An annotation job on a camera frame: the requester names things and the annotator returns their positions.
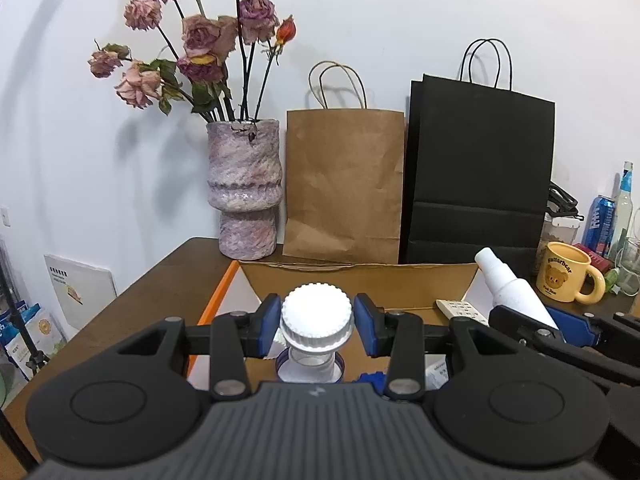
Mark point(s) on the white wall socket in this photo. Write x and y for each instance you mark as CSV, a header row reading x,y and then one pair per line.
x,y
4,215

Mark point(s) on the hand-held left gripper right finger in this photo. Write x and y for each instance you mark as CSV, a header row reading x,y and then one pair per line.
x,y
367,327

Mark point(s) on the brown paper bag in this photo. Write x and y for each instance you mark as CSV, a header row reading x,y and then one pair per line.
x,y
345,185

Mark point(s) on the blue and white bag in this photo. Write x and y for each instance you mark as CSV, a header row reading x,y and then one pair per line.
x,y
15,340

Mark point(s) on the clear glass cup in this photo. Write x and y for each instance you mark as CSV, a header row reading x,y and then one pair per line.
x,y
631,270

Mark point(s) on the white plastic jar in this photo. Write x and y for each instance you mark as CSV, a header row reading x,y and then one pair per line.
x,y
437,375

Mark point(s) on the blue-rimmed round lid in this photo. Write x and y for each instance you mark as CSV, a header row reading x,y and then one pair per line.
x,y
310,375

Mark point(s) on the yellow bear mug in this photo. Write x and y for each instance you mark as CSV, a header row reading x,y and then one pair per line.
x,y
560,275

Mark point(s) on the clear container with black lid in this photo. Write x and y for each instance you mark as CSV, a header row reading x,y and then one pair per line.
x,y
562,230

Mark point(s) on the clear bottle with blue cap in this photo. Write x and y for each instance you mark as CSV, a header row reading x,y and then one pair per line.
x,y
624,200

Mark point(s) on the pink marbled ceramic vase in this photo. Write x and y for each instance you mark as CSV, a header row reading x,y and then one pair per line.
x,y
245,185

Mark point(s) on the small green object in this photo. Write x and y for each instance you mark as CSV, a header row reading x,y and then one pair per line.
x,y
611,277

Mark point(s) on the white ribbed cap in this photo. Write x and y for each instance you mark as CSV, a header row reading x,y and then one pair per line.
x,y
316,317

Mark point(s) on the white remote control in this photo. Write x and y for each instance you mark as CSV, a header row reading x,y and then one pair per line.
x,y
460,310

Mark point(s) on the white flat board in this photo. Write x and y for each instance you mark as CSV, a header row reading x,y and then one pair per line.
x,y
80,285

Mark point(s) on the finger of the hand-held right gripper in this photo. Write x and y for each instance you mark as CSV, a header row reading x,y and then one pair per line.
x,y
510,322
575,330

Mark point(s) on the white spray bottle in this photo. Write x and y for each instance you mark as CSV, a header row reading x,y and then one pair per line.
x,y
510,285

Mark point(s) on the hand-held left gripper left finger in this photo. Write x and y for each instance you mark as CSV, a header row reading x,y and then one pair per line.
x,y
267,327

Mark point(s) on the black paper bag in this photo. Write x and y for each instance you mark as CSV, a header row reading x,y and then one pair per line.
x,y
475,170

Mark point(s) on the dark red box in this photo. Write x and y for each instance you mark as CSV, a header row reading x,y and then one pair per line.
x,y
597,260

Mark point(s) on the red cardboard box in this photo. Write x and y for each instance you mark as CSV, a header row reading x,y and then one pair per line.
x,y
350,280

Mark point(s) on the white bag with round print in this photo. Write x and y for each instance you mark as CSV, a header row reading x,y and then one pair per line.
x,y
42,330

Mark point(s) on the blue drink can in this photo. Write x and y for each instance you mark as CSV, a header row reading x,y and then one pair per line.
x,y
599,225

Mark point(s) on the bunch of dried roses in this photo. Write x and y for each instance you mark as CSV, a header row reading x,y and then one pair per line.
x,y
200,35

